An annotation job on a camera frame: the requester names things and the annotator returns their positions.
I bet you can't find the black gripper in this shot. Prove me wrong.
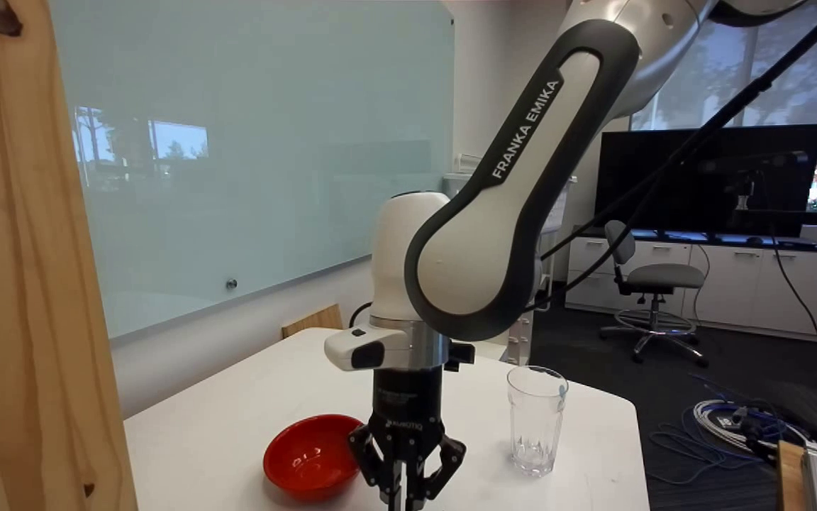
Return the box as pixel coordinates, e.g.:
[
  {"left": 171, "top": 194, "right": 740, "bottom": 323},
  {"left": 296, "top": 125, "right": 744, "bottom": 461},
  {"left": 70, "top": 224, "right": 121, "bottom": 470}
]
[{"left": 347, "top": 363, "right": 469, "bottom": 511}]

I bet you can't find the red bowl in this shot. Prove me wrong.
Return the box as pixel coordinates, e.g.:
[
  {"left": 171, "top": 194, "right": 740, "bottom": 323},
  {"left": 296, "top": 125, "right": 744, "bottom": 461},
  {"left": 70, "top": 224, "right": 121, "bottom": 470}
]
[{"left": 262, "top": 413, "right": 368, "bottom": 502}]

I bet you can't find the clear glass cup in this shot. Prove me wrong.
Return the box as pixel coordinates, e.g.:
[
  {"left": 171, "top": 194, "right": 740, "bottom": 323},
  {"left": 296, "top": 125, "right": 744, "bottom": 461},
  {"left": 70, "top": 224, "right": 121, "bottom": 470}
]
[{"left": 501, "top": 363, "right": 572, "bottom": 480}]

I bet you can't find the low wooden board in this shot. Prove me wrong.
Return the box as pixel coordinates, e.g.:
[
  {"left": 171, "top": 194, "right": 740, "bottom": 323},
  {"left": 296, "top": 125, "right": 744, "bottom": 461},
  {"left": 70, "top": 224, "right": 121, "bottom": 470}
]
[{"left": 279, "top": 301, "right": 347, "bottom": 342}]

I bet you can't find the grey office chair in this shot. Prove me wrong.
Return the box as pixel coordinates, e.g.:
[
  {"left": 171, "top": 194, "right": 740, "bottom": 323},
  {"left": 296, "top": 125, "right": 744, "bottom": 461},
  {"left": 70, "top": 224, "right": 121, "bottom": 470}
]
[{"left": 599, "top": 217, "right": 711, "bottom": 369}]

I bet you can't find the glass whiteboard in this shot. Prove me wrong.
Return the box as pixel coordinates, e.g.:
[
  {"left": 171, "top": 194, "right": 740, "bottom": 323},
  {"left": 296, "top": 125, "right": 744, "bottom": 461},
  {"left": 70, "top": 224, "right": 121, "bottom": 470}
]
[{"left": 46, "top": 0, "right": 459, "bottom": 345}]

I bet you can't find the white low cabinet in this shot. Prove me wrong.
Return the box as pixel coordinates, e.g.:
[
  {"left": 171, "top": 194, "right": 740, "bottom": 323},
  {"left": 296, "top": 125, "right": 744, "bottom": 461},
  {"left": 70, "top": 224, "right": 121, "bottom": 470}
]
[{"left": 564, "top": 234, "right": 817, "bottom": 345}]

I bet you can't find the large black TV screen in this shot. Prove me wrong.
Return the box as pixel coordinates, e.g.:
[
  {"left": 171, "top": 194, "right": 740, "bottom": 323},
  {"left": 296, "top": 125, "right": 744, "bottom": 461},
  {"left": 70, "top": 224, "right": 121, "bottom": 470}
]
[{"left": 595, "top": 123, "right": 817, "bottom": 241}]

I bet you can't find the tall wooden panel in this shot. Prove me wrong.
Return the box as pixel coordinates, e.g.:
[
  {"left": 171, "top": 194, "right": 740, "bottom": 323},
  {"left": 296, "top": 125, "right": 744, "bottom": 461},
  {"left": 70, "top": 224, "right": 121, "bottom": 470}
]
[{"left": 0, "top": 0, "right": 138, "bottom": 511}]

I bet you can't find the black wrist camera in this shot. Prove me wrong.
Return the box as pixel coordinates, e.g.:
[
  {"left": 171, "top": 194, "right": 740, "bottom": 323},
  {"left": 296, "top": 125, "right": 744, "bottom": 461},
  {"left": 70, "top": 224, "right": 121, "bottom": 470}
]
[{"left": 442, "top": 339, "right": 480, "bottom": 372}]

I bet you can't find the white and blue cable bundle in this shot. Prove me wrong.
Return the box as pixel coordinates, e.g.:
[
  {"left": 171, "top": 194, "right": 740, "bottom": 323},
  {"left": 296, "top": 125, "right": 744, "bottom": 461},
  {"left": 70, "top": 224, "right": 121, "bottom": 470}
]
[{"left": 689, "top": 396, "right": 815, "bottom": 461}]

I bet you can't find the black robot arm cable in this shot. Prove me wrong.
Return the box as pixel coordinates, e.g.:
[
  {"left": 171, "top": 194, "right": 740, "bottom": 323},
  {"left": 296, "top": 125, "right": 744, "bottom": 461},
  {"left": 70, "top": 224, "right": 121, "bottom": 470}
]
[{"left": 535, "top": 0, "right": 817, "bottom": 267}]

